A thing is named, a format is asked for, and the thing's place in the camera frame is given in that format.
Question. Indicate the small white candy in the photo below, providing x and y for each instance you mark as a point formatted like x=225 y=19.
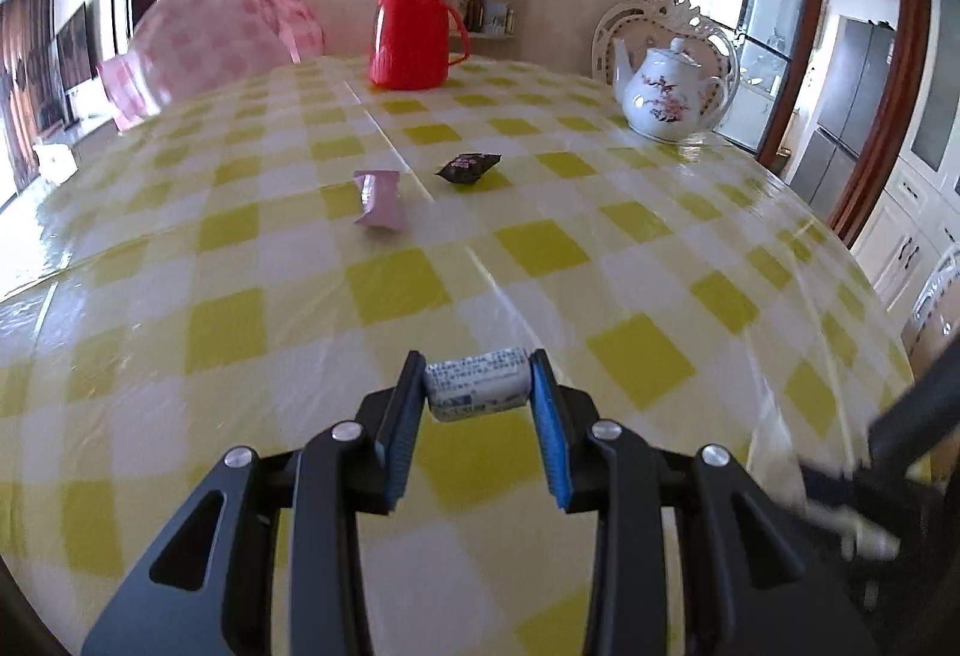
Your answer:
x=484 y=384

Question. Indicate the white ornate chair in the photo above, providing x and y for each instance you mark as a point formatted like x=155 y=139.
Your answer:
x=645 y=25

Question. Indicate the wall television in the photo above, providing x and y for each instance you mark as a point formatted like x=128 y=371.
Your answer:
x=73 y=50

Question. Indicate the white floral teapot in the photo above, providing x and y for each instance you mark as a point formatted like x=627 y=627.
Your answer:
x=667 y=98

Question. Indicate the black candy wrapper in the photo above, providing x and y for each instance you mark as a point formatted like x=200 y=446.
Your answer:
x=466 y=169

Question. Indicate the pink checkered covered chair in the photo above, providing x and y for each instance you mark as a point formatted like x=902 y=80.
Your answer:
x=184 y=48

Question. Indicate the red thermos jug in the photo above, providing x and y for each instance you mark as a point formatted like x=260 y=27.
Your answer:
x=416 y=42

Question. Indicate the pink snack packet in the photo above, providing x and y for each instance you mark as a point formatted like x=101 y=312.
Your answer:
x=379 y=198

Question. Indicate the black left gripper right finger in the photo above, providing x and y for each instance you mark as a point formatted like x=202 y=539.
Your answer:
x=691 y=535

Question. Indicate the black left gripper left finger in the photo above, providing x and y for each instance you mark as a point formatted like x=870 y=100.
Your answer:
x=206 y=584

